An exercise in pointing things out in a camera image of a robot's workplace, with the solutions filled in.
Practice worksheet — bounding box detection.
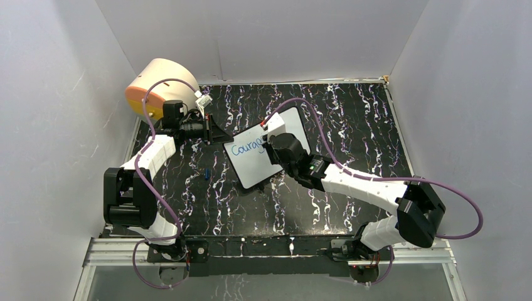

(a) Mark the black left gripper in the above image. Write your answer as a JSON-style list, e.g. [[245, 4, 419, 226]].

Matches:
[[180, 114, 235, 147]]

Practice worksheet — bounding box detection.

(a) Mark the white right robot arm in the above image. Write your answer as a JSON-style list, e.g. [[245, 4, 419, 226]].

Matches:
[[264, 133, 445, 260]]

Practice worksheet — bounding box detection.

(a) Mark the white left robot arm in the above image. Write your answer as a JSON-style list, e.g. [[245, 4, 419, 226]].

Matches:
[[103, 100, 234, 261]]

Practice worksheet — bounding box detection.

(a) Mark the small black-framed whiteboard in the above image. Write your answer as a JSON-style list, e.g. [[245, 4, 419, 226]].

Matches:
[[223, 105, 311, 189]]

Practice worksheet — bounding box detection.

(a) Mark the beige and orange cylinder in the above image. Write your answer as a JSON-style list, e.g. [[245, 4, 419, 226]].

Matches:
[[124, 58, 200, 120]]

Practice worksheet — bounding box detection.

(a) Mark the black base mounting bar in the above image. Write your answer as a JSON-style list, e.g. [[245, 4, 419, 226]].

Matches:
[[145, 235, 396, 278]]

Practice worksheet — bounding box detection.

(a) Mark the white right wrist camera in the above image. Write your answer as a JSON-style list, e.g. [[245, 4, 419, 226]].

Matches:
[[260, 113, 287, 142]]

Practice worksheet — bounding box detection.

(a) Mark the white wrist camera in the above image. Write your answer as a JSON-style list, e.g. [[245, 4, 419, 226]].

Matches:
[[194, 90, 213, 116], [260, 113, 287, 142]]

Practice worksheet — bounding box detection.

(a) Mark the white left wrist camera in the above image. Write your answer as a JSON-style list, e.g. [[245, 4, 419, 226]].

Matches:
[[194, 90, 213, 116]]

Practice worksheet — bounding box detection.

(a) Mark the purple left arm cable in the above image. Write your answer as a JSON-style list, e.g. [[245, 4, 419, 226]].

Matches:
[[132, 78, 196, 291]]

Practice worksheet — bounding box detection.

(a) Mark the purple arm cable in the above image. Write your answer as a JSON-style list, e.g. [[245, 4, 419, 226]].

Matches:
[[262, 97, 484, 287], [132, 78, 196, 291]]

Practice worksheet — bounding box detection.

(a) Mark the aluminium frame rail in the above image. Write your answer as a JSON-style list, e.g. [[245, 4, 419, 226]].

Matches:
[[83, 238, 186, 268]]

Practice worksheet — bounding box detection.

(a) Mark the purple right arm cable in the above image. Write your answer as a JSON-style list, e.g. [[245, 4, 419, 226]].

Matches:
[[262, 97, 484, 287]]

